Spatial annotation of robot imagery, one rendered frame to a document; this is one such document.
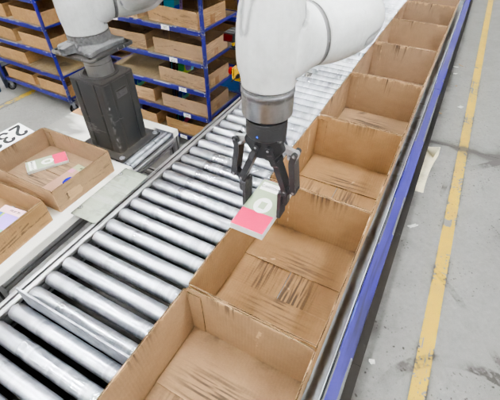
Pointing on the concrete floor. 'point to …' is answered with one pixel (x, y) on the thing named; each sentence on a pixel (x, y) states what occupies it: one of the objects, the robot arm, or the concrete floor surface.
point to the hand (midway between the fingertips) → (263, 198)
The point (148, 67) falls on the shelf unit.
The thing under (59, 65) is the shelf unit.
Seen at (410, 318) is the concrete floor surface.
